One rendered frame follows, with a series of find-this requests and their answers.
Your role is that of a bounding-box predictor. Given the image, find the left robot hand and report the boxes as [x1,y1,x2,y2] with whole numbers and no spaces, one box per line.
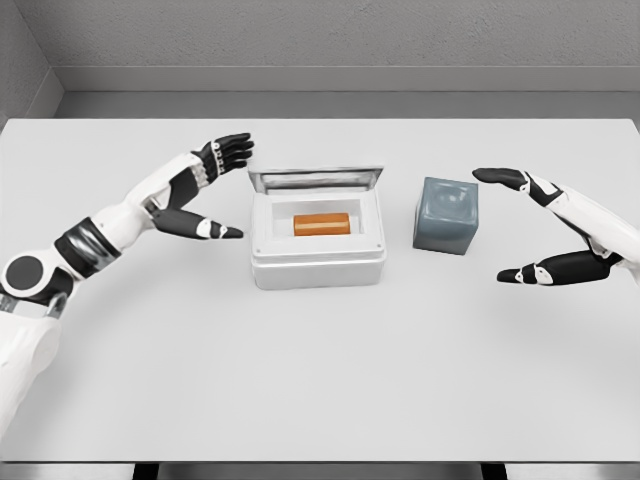
[117,132,256,240]

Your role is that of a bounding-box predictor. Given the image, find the grey-blue cube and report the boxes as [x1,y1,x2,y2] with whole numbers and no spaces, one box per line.
[412,175,480,256]

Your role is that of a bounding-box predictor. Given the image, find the white box with open lid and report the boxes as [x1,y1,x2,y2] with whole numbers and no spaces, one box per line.
[247,162,389,291]

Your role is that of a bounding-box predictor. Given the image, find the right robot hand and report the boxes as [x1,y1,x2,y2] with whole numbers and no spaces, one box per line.
[471,167,632,288]

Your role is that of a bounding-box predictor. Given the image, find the orange block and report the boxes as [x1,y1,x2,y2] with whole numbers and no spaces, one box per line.
[292,212,352,238]

